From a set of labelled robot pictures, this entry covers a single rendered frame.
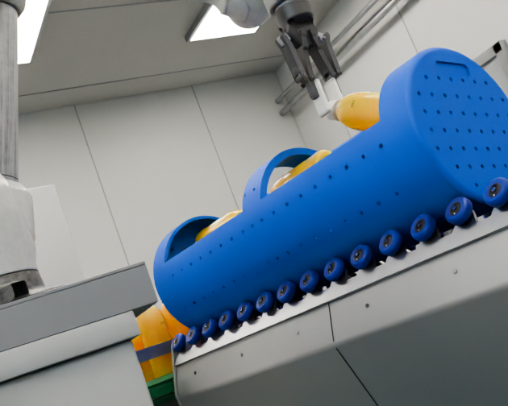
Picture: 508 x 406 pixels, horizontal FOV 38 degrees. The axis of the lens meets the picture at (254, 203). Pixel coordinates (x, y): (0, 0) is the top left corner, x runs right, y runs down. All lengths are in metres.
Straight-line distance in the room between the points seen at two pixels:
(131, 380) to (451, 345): 0.50
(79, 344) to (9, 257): 0.20
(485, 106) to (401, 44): 4.79
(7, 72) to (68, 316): 0.61
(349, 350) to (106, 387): 0.44
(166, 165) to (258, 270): 5.19
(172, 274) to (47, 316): 0.63
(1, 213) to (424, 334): 0.70
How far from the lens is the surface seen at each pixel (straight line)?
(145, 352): 1.88
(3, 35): 1.60
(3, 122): 1.53
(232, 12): 1.67
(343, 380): 1.40
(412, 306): 1.22
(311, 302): 1.41
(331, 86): 1.48
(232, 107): 7.15
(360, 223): 1.27
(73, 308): 1.14
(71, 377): 1.13
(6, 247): 1.23
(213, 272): 1.59
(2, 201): 1.27
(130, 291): 1.17
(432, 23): 5.82
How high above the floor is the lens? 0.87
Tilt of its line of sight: 11 degrees up
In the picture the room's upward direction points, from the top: 21 degrees counter-clockwise
